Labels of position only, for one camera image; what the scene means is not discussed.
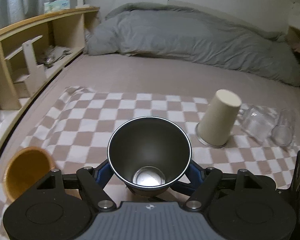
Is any cream upside-down cup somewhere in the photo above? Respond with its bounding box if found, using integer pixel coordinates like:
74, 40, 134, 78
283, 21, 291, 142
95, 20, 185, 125
195, 89, 242, 148

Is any orange-brown wooden cup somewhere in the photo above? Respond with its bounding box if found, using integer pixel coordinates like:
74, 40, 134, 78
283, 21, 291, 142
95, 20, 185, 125
3, 146, 56, 202

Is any brown white checkered blanket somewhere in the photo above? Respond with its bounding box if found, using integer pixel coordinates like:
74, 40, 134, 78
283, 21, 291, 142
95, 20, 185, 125
0, 87, 300, 239

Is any clear ribbed glass mug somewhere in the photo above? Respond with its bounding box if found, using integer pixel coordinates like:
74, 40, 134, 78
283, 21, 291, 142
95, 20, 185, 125
239, 105, 276, 145

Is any clear glass tumbler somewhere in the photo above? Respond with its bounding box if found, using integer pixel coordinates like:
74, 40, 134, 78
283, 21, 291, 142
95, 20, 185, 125
270, 109, 296, 147

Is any small wooden stand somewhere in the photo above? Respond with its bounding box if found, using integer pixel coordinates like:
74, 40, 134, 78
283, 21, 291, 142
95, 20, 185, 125
5, 35, 47, 99

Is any wooden headboard shelf unit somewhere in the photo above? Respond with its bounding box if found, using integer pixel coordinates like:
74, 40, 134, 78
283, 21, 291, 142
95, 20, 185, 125
0, 7, 99, 150

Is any grey duvet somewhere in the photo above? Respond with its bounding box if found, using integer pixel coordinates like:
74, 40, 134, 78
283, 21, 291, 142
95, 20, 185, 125
85, 2, 300, 86

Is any tissue pack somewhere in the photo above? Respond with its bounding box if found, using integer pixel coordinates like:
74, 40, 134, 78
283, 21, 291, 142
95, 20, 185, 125
44, 0, 71, 14

